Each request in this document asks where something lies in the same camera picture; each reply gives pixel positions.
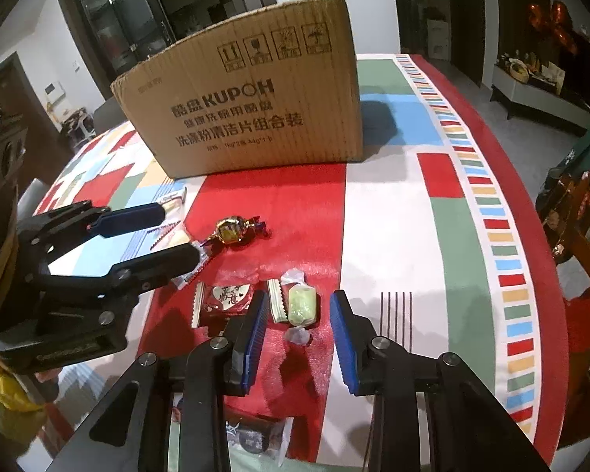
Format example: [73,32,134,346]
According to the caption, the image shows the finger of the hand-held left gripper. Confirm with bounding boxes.
[34,243,202,335]
[17,201,167,276]

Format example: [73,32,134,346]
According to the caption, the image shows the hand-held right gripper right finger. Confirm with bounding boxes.
[329,290,554,472]

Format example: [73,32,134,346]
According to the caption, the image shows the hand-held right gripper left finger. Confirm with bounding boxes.
[39,290,271,472]

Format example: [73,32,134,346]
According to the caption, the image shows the clear wrapper packet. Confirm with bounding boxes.
[158,191,188,212]

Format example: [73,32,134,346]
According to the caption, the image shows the green candy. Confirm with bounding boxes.
[280,268,321,345]

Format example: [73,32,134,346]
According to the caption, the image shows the brown cardboard box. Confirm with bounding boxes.
[111,0,365,178]

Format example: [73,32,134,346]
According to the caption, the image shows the small white packet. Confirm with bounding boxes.
[170,251,208,291]

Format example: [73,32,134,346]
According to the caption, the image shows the white zigzag-edged packet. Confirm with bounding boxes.
[150,219,190,249]

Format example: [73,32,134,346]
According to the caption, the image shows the cream striped packet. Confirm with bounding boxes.
[267,279,291,324]

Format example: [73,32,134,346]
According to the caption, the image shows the red snack packet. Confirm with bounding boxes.
[192,282,254,328]

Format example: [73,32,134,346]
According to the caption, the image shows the gold wrapped candy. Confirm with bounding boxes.
[197,214,271,253]

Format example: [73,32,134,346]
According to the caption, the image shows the dark snack packet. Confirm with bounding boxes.
[223,418,293,468]

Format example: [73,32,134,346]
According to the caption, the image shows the grey chair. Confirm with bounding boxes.
[96,98,133,133]
[17,177,50,217]

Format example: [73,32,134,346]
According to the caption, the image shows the white stool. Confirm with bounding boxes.
[61,108,96,141]

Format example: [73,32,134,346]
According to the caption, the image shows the dark wooden door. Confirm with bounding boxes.
[0,54,50,158]

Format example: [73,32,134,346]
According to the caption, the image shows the dark-framed sliding glass door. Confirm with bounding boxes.
[56,0,276,94]

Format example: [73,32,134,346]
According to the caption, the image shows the red bag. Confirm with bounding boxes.
[563,275,590,355]

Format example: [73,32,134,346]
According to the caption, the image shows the brown wooden chair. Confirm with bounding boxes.
[536,167,590,301]

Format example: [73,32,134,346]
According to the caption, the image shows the white low cabinet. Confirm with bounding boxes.
[490,61,590,136]

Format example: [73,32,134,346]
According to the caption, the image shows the woven basket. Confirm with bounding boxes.
[506,60,532,82]

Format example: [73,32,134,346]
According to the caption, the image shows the red foil balloons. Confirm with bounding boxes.
[528,1,578,55]

